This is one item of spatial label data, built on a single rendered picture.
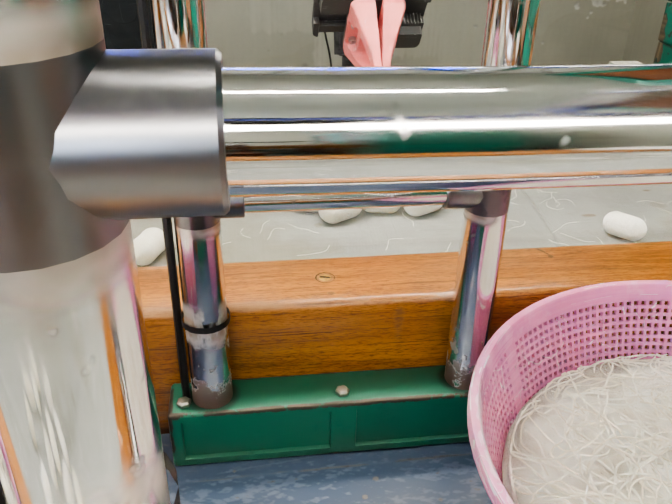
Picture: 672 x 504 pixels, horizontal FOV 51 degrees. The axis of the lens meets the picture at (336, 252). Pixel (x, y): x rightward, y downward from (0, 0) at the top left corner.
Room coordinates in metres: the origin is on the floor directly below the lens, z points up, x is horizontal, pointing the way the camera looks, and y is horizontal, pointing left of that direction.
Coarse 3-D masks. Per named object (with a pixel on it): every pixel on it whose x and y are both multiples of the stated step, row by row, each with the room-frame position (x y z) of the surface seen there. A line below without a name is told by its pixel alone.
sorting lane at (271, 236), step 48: (528, 192) 0.55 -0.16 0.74; (576, 192) 0.55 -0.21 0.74; (624, 192) 0.56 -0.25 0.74; (240, 240) 0.46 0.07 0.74; (288, 240) 0.46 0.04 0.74; (336, 240) 0.46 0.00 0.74; (384, 240) 0.46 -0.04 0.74; (432, 240) 0.46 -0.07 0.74; (528, 240) 0.46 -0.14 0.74; (576, 240) 0.47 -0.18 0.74; (624, 240) 0.47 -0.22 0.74
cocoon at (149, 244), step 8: (144, 232) 0.43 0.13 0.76; (152, 232) 0.43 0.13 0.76; (160, 232) 0.43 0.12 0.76; (136, 240) 0.42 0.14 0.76; (144, 240) 0.42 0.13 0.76; (152, 240) 0.42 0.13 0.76; (160, 240) 0.43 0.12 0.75; (136, 248) 0.41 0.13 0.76; (144, 248) 0.41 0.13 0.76; (152, 248) 0.42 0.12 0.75; (160, 248) 0.42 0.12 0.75; (136, 256) 0.41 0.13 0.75; (144, 256) 0.41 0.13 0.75; (152, 256) 0.41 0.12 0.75; (144, 264) 0.41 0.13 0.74
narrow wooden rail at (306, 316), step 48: (144, 288) 0.35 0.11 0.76; (240, 288) 0.35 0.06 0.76; (288, 288) 0.35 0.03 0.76; (336, 288) 0.35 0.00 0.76; (384, 288) 0.35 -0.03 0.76; (432, 288) 0.36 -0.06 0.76; (528, 288) 0.36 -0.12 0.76; (240, 336) 0.33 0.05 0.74; (288, 336) 0.33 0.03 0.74; (336, 336) 0.34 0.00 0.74; (384, 336) 0.34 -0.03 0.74; (432, 336) 0.35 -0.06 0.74
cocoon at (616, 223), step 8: (608, 216) 0.48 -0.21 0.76; (616, 216) 0.47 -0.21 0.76; (624, 216) 0.47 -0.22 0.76; (632, 216) 0.47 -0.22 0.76; (608, 224) 0.47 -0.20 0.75; (616, 224) 0.47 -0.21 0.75; (624, 224) 0.47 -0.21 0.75; (632, 224) 0.46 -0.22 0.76; (640, 224) 0.46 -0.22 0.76; (608, 232) 0.47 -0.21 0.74; (616, 232) 0.47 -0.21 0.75; (624, 232) 0.46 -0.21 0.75; (632, 232) 0.46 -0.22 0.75; (640, 232) 0.46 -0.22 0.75; (632, 240) 0.46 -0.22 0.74
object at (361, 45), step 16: (368, 0) 0.61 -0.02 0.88; (352, 16) 0.61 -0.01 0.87; (368, 16) 0.61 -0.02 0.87; (416, 16) 0.66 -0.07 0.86; (352, 32) 0.63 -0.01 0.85; (368, 32) 0.60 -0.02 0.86; (400, 32) 0.65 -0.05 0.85; (416, 32) 0.65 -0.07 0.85; (352, 48) 0.64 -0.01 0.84; (368, 48) 0.60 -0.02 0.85; (368, 64) 0.62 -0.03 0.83
